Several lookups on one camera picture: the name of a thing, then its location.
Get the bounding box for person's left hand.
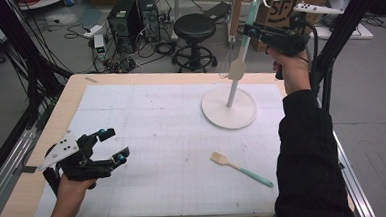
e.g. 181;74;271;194
46;173;100;217

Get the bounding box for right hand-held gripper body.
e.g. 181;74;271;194
256;0;348;83

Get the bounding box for tangle of black floor cables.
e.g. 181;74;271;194
63;17;180;77

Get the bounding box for small white device green display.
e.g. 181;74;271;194
92;33;107;62

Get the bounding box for large black computer tower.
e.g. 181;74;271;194
105;0;146;56

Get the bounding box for white hook stand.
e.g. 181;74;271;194
195;0;291;132

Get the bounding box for black metal frame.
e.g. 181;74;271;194
0;0;80;192
287;0;386;128

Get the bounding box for wire whisk with wooden handle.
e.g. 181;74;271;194
213;0;250;81

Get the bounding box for white grid mat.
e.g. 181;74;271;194
27;74;293;217

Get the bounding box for tan tape strip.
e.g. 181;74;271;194
83;75;100;85

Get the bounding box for person's right hand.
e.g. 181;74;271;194
266;44;312;96

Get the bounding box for slim black computer tower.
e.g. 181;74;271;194
136;0;162;44

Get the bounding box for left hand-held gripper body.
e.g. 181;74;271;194
35;127;117;185

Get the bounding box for grey rounded device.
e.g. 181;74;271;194
319;0;354;28

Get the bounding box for flat wooden spatula teal handle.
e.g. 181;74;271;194
209;147;275;192

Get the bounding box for white power strip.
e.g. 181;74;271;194
82;24;105;39

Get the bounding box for white flat board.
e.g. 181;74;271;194
310;21;375;43

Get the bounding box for right hand-held gripper black cable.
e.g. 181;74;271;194
304;21;324;84

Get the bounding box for black round stool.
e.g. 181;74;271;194
169;11;219;74

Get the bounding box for aluminium rail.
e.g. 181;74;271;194
0;127;42;217
326;88;377;217

